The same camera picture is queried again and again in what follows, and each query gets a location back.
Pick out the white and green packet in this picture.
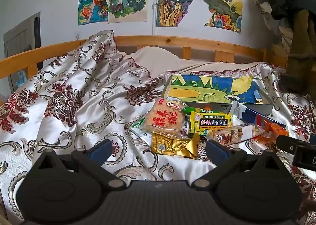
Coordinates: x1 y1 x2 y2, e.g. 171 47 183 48
130 116 158 145

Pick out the clear rice cracker packet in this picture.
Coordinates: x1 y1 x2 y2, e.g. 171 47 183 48
144 98 187 139

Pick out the white wall pipe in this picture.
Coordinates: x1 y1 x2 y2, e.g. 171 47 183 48
151 0 159 35

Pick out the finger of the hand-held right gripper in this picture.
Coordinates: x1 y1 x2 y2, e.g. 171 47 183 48
276 134 316 154

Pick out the white floral satin blanket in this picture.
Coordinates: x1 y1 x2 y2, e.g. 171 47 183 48
0 30 316 225

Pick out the orange snack packet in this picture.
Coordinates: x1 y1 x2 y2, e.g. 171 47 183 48
257 120 289 144

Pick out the grey door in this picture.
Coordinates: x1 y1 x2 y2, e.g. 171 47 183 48
3 12 41 92

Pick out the olive green cloth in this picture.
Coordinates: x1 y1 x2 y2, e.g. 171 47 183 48
286 9 316 93

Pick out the clear nut bar packet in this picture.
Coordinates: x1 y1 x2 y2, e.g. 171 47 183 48
209 123 262 145

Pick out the yellow seaweed packet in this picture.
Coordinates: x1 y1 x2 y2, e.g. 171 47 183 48
189 111 233 137

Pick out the white and dark blue packet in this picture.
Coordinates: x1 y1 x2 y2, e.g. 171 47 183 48
230 101 288 129

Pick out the green sausage packet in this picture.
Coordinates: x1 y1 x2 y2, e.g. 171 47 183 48
182 107 214 115

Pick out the gold foil packet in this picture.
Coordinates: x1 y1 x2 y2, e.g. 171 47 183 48
151 132 200 159

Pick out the grey box with painted lining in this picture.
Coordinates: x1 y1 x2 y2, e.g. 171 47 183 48
161 74 275 115

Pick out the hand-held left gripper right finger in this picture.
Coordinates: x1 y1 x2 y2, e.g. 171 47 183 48
192 139 287 190

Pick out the floral patterned cloth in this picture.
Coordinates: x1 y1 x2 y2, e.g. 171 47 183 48
257 0 297 46

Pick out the white pillow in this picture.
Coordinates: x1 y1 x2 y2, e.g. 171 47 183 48
116 47 267 78

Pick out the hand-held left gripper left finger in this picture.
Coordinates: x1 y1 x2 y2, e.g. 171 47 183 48
32 139 126 190

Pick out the orange-haired girl wall poster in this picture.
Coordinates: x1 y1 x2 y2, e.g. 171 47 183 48
78 0 110 26

